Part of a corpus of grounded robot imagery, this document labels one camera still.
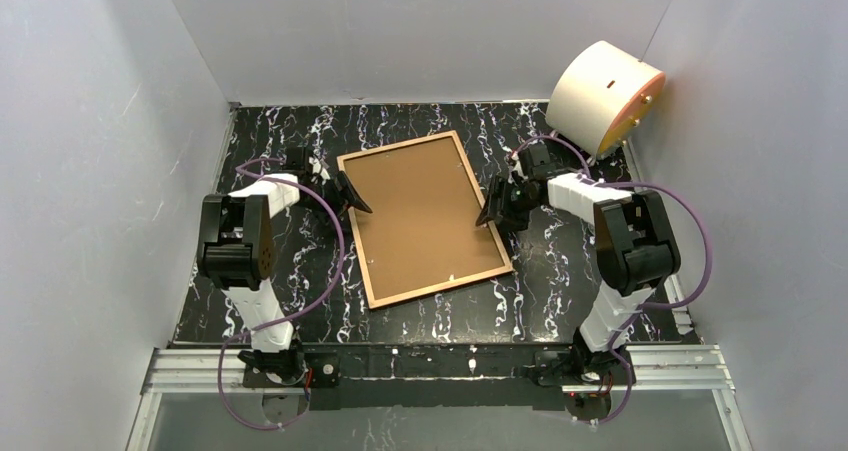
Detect brown backing board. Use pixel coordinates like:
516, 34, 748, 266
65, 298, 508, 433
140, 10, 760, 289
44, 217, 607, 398
344, 136, 507, 302

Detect wooden picture frame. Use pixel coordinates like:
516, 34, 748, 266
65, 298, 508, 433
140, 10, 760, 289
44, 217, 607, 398
336, 129, 515, 311

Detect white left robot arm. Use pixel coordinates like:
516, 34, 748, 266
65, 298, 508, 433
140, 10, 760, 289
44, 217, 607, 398
196, 147, 373, 353

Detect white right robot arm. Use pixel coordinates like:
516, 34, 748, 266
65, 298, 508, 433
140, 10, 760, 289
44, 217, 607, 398
476, 142, 681, 353

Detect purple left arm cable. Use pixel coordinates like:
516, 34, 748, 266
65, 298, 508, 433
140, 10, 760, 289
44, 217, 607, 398
217, 156, 347, 431

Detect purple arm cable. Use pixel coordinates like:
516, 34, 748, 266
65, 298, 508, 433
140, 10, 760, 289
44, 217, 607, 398
217, 156, 347, 431
508, 134, 715, 425

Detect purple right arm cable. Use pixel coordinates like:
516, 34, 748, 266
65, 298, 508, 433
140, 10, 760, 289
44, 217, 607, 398
508, 134, 715, 425

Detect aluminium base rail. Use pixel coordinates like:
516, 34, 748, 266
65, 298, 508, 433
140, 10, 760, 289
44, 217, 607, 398
128, 344, 751, 450

